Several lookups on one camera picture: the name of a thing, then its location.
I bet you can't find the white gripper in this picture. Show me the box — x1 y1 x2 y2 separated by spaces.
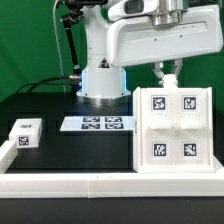
106 5 223 79

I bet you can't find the white cabinet body box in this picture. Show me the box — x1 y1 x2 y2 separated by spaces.
131 75 216 174

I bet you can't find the small white cabinet top box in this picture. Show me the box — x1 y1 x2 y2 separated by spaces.
9 118 42 148

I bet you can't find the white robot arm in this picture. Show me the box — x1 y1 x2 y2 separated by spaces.
78 0 223 105

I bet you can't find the white marker sheet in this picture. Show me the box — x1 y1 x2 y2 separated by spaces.
60 116 133 132

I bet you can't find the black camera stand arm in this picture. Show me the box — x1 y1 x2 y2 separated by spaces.
59 0 109 75

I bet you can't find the white hanging cable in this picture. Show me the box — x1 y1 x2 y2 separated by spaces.
52 0 67 94

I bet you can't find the black cable bundle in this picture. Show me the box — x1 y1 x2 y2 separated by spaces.
15 75 82 94

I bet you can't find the white U-shaped fence frame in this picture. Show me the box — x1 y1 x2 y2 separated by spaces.
0 140 224 198

